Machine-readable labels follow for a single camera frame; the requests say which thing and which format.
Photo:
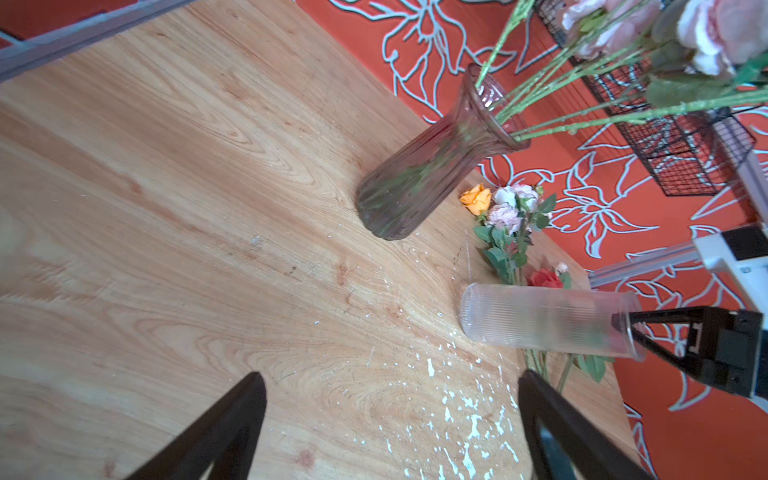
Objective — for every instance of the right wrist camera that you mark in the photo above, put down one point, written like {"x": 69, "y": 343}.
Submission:
{"x": 742, "y": 254}

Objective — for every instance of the pink peony stem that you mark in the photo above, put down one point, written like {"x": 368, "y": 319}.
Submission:
{"x": 599, "y": 36}

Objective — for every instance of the red rose stem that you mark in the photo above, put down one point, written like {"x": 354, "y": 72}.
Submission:
{"x": 557, "y": 276}

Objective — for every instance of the orange flower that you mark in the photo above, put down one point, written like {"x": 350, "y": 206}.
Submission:
{"x": 477, "y": 200}

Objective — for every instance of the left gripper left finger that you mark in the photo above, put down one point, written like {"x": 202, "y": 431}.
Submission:
{"x": 221, "y": 443}

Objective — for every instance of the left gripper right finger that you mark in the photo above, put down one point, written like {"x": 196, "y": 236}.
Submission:
{"x": 562, "y": 443}

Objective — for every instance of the clear glass vase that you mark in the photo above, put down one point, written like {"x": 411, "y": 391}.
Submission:
{"x": 547, "y": 319}

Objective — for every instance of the small pink flower bunch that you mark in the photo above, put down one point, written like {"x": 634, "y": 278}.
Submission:
{"x": 515, "y": 212}

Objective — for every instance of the black wire wall basket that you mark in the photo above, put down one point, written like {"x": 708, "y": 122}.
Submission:
{"x": 693, "y": 154}

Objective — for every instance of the dark smoked glass vase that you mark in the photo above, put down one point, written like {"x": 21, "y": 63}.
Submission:
{"x": 394, "y": 199}

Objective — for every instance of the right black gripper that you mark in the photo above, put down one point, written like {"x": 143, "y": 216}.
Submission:
{"x": 719, "y": 348}

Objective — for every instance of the pink rose bunch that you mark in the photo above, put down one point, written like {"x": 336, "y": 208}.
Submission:
{"x": 700, "y": 56}

